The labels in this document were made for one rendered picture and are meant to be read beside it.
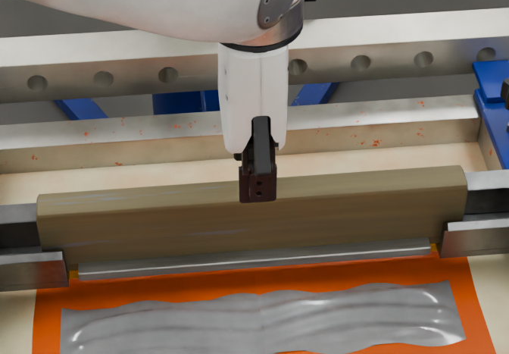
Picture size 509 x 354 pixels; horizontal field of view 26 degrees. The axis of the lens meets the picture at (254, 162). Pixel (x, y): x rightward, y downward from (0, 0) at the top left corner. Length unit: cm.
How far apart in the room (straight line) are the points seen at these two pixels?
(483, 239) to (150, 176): 34
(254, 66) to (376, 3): 223
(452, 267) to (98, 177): 37
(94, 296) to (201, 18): 44
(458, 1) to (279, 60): 227
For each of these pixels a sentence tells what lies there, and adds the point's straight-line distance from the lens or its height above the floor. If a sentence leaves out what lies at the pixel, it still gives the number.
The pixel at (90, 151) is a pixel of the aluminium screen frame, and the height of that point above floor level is 98.
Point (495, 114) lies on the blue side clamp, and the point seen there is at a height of 100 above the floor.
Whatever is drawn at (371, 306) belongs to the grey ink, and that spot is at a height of 96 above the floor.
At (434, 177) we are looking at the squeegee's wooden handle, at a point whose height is 106.
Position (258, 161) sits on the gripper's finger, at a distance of 86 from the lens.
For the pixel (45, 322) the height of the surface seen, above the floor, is 96.
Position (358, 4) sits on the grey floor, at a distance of 303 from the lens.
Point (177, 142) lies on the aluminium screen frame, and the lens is 113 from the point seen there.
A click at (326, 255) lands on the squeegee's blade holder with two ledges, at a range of 101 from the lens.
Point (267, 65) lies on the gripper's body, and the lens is 83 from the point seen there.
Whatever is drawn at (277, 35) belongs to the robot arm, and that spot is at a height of 125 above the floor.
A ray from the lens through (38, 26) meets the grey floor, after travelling 300.
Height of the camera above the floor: 175
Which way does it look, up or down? 43 degrees down
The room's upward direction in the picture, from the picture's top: straight up
